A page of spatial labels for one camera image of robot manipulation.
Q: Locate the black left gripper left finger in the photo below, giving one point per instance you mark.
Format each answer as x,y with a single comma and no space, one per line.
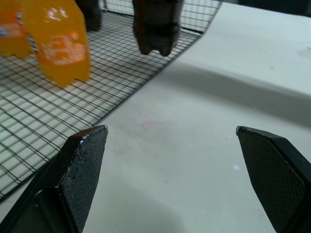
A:
80,170

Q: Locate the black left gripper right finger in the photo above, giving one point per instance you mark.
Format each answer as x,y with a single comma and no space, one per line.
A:
272,170

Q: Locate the orange soda bottle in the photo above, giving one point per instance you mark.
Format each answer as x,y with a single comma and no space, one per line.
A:
60,46
12,36

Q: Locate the dark cola bottle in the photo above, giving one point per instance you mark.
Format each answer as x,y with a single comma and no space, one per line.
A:
91,14
158,26

